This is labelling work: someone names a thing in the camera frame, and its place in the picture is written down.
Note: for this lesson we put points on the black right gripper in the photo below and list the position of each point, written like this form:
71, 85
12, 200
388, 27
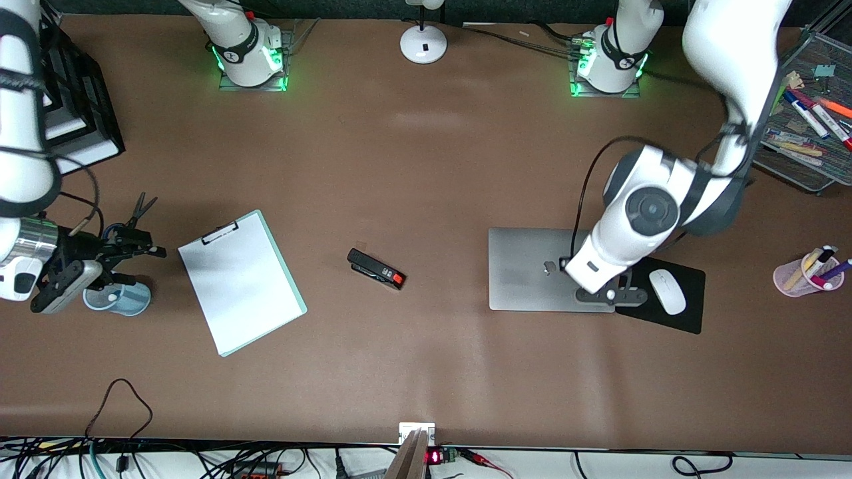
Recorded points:
78, 251

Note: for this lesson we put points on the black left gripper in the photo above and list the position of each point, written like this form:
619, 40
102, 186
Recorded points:
562, 263

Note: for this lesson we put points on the silver laptop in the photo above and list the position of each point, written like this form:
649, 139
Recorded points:
532, 266

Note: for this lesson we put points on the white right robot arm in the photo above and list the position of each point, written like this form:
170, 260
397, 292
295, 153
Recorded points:
20, 133

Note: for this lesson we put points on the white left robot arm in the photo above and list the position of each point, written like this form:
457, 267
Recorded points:
652, 209

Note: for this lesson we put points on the white marker with black cap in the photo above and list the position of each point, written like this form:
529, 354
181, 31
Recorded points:
820, 256

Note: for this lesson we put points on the purple marker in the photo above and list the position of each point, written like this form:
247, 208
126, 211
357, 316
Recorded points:
837, 270

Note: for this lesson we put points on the blue and white marker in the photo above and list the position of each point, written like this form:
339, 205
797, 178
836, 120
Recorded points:
807, 114

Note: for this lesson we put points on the red and white marker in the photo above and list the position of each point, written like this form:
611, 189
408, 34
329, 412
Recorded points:
829, 120

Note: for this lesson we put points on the orange marker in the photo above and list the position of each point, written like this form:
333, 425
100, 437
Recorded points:
835, 108

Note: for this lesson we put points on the black scissors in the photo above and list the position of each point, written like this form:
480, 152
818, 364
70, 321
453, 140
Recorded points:
141, 207

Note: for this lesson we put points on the white computer mouse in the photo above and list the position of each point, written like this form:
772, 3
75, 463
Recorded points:
667, 291

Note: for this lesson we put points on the blue mesh pen cup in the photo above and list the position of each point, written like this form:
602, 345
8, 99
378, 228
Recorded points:
130, 299

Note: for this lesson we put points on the black mouse pad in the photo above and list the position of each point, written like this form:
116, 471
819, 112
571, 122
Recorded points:
692, 313

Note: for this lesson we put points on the white clipboard with paper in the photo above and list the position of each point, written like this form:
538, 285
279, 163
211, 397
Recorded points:
243, 293

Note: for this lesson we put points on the black stacked paper tray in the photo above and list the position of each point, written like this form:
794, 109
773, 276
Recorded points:
86, 113

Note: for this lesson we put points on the pink pen cup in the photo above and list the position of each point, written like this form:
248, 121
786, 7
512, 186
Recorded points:
792, 283

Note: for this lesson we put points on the beige pen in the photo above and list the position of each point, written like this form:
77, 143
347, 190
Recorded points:
799, 269

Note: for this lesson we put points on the circuit board with red display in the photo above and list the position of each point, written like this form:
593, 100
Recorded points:
440, 457

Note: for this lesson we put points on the black stapler with red tip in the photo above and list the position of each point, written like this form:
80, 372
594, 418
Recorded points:
376, 269

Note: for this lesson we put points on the white round lamp base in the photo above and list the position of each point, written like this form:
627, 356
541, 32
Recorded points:
423, 43

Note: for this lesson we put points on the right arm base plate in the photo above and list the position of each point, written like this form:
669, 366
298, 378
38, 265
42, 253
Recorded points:
229, 83

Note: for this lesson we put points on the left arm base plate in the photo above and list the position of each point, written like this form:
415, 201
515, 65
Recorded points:
586, 92

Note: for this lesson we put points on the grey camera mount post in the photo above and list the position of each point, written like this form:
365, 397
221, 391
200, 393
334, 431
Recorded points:
411, 456

